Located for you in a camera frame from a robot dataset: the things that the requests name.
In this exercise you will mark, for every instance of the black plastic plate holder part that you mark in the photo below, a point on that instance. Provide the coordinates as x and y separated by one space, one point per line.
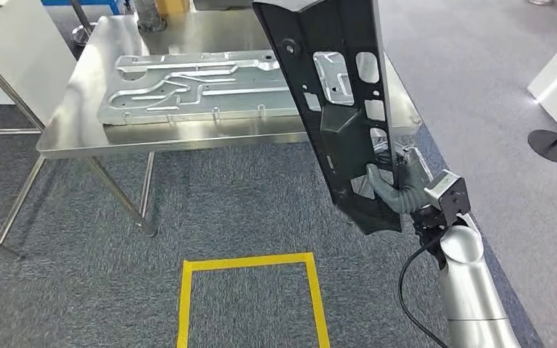
341 139

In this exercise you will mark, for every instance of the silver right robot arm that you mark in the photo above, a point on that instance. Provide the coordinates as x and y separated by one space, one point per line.
470 288

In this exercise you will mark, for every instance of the stainless steel workbench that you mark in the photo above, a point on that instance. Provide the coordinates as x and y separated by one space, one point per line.
86 129

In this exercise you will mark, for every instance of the yellow floor tape square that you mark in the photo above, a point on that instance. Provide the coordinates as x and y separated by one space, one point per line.
249 262

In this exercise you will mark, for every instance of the grooved aluminium plate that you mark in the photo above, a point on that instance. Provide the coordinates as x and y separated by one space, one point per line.
211 103

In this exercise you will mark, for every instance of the chrome stanchion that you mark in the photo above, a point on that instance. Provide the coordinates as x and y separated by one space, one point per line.
84 33

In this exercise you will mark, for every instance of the black stanchion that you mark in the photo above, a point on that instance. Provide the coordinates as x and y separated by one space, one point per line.
552 146

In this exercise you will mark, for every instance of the white partition panel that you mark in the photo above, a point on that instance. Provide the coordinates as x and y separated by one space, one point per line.
19 57

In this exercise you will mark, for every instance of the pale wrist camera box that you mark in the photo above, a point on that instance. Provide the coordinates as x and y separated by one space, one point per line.
444 187

